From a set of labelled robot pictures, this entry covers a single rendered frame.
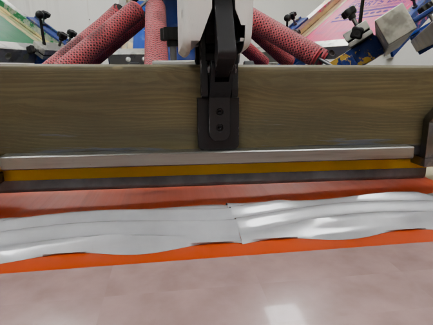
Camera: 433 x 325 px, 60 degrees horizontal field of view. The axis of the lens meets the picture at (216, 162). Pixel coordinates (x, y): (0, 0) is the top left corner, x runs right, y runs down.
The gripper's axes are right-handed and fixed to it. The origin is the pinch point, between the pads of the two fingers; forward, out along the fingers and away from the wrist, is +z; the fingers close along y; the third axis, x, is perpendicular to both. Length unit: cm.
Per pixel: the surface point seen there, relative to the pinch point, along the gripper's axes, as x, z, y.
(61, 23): -115, -59, -413
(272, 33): 22, -13, -63
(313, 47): 31, -10, -59
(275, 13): 121, -73, -413
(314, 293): 2.7, 6.4, 15.6
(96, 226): -8.6, 5.8, 7.3
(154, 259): -4.8, 6.5, 11.0
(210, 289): -2.1, 6.5, 14.6
